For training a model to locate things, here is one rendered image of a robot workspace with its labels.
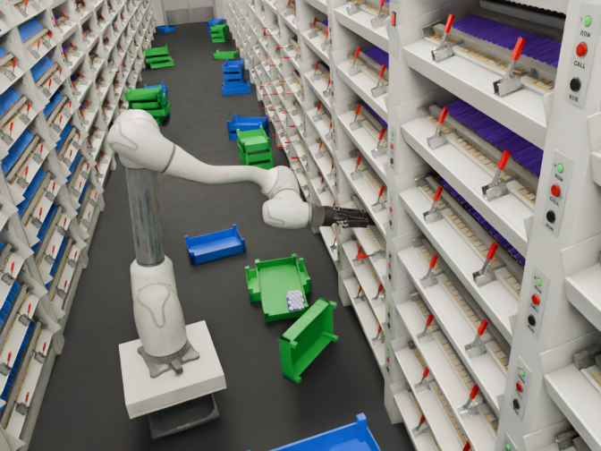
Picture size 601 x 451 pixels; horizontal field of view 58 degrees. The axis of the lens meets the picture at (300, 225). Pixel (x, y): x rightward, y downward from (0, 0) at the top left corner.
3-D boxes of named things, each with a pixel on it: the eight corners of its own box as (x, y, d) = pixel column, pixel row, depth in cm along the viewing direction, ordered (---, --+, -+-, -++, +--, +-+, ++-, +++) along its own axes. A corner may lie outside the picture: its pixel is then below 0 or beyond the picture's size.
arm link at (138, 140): (178, 144, 162) (172, 131, 174) (121, 116, 153) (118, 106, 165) (158, 182, 165) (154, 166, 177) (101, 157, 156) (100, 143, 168)
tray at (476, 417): (493, 487, 118) (482, 450, 111) (399, 315, 170) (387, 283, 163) (580, 451, 117) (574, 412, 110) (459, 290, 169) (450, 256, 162)
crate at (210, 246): (192, 265, 294) (190, 252, 290) (186, 247, 311) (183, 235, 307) (246, 251, 302) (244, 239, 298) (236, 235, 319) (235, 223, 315)
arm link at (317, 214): (305, 198, 195) (321, 199, 196) (301, 220, 199) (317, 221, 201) (310, 208, 187) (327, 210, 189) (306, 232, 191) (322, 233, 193)
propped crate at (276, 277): (308, 315, 250) (308, 306, 244) (265, 322, 248) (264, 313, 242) (295, 262, 269) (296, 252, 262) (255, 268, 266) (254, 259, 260)
